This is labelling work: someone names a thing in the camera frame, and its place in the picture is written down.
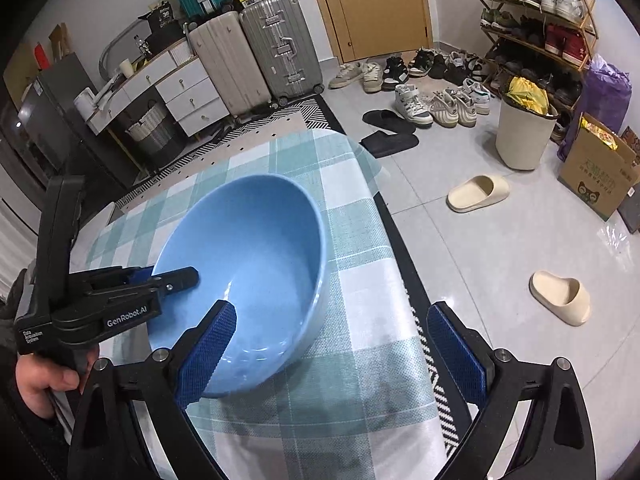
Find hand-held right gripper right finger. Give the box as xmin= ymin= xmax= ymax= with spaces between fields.
xmin=426 ymin=301 xmax=599 ymax=480

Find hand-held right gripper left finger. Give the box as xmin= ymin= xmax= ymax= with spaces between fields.
xmin=69 ymin=299 xmax=238 ymax=480

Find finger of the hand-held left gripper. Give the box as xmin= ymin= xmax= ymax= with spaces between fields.
xmin=127 ymin=267 xmax=200 ymax=297
xmin=70 ymin=266 xmax=154 ymax=288

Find light blue bowl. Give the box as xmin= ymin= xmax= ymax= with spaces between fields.
xmin=148 ymin=174 xmax=331 ymax=400

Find person's left hand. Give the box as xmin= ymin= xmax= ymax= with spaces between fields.
xmin=15 ymin=356 xmax=86 ymax=417

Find teal checked tablecloth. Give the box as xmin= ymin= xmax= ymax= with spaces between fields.
xmin=85 ymin=129 xmax=448 ymax=480

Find beige slide sandal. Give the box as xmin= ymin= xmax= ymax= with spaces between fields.
xmin=529 ymin=270 xmax=592 ymax=327
xmin=446 ymin=175 xmax=511 ymax=213

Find woven laundry basket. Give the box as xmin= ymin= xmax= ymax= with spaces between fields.
xmin=125 ymin=102 xmax=188 ymax=171

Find white paper towel roll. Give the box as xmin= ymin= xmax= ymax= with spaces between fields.
xmin=74 ymin=87 xmax=98 ymax=121

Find white vanity desk with drawers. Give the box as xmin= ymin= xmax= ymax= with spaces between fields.
xmin=75 ymin=40 xmax=231 ymax=136

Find grey refrigerator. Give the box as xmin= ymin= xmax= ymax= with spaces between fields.
xmin=17 ymin=52 xmax=131 ymax=186

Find beige suitcase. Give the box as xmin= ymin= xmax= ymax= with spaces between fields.
xmin=187 ymin=11 xmax=273 ymax=118

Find black slipper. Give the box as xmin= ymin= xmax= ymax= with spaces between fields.
xmin=361 ymin=131 xmax=420 ymax=158
xmin=362 ymin=109 xmax=417 ymax=135

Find grey flat box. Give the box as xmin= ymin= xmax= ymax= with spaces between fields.
xmin=617 ymin=197 xmax=640 ymax=233

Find white trash bin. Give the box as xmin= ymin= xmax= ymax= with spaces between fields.
xmin=495 ymin=95 xmax=561 ymax=171

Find cardboard box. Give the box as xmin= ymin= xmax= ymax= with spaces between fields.
xmin=557 ymin=112 xmax=640 ymax=222

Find oval mirror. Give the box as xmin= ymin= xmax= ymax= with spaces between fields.
xmin=100 ymin=25 xmax=151 ymax=76

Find black paper bag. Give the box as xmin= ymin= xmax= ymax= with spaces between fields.
xmin=142 ymin=2 xmax=186 ymax=51

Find silver suitcase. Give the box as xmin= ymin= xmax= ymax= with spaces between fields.
xmin=240 ymin=0 xmax=326 ymax=106

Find assorted sneakers row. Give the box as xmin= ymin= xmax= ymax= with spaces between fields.
xmin=327 ymin=49 xmax=493 ymax=128

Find yellow plastic bag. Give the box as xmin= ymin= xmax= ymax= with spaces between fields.
xmin=505 ymin=76 xmax=551 ymax=116

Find brown woven mat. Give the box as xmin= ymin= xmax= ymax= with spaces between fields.
xmin=620 ymin=127 xmax=640 ymax=166

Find purple plastic bag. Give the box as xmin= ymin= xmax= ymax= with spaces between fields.
xmin=557 ymin=57 xmax=633 ymax=161

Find shelved shoes collection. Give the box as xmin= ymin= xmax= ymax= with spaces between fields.
xmin=470 ymin=0 xmax=598 ymax=106

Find wooden door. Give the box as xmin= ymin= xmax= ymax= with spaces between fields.
xmin=304 ymin=0 xmax=433 ymax=61

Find wooden shoe rack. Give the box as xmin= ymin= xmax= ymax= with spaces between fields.
xmin=465 ymin=0 xmax=598 ymax=126

